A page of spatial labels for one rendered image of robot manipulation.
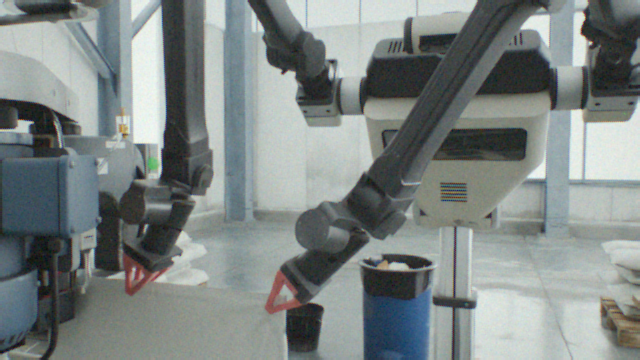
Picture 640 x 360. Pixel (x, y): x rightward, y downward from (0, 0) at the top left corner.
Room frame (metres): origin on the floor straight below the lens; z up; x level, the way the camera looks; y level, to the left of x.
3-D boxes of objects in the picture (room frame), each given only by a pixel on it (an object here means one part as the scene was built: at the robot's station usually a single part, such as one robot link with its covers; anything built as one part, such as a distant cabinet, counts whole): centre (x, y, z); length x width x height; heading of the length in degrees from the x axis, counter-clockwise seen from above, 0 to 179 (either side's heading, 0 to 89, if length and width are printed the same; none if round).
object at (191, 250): (4.24, 1.29, 0.44); 0.68 x 0.44 x 0.15; 161
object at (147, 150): (1.12, 0.40, 1.29); 0.08 x 0.05 x 0.09; 71
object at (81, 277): (0.86, 0.41, 1.11); 0.03 x 0.03 x 0.06
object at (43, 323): (0.86, 0.48, 1.04); 0.08 x 0.06 x 0.05; 161
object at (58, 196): (0.59, 0.31, 1.25); 0.10 x 0.08 x 0.12; 6
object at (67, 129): (0.96, 0.50, 1.35); 0.09 x 0.09 x 0.03
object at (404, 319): (3.04, -0.48, 0.32); 0.51 x 0.48 x 0.65; 161
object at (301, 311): (3.34, 0.11, 0.13); 0.30 x 0.30 x 0.26
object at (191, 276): (4.24, 1.27, 0.20); 0.67 x 0.43 x 0.15; 161
